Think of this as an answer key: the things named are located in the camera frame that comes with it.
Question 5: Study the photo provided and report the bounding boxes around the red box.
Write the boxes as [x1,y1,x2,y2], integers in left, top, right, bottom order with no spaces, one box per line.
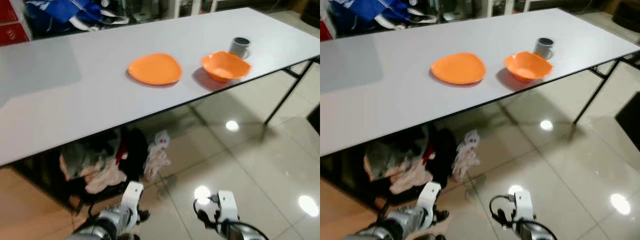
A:
[0,0,32,47]
[320,19,335,42]

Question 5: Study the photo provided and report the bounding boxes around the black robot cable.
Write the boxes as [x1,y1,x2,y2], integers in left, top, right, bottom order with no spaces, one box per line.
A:
[488,194,516,224]
[193,196,221,224]

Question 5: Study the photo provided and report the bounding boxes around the black metal table leg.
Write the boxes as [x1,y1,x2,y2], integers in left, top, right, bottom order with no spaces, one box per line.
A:
[572,56,626,125]
[263,58,320,126]

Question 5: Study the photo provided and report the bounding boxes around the blue jacket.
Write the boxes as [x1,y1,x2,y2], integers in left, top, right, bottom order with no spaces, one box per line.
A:
[327,0,437,31]
[24,0,132,33]

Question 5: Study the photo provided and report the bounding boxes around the pile of clothes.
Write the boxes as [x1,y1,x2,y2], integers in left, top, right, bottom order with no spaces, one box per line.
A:
[363,127,482,197]
[59,127,174,197]

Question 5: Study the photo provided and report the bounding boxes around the orange plastic plate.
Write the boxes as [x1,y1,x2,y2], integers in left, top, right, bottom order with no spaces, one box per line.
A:
[127,53,183,86]
[430,52,487,86]

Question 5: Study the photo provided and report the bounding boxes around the dark furniture block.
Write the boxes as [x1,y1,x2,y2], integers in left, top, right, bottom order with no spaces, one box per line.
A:
[614,90,640,137]
[306,103,321,135]

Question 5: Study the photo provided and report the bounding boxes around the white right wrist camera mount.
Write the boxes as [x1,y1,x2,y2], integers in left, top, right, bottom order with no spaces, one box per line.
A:
[512,190,535,222]
[217,190,240,224]

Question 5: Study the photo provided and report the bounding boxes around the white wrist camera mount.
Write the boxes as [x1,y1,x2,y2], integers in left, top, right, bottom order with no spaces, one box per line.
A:
[417,181,442,219]
[121,181,145,221]
[217,190,240,224]
[512,190,535,222]

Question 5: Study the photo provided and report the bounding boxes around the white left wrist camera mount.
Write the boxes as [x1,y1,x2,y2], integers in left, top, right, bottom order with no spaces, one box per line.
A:
[121,181,145,221]
[417,181,442,219]

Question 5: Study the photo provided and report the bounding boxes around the grey metal mug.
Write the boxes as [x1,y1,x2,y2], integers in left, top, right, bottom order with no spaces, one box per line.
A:
[533,37,555,60]
[229,37,251,60]

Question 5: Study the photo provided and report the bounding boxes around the orange plastic bowl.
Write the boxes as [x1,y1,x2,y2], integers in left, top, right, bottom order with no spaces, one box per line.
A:
[201,50,252,84]
[504,50,555,84]

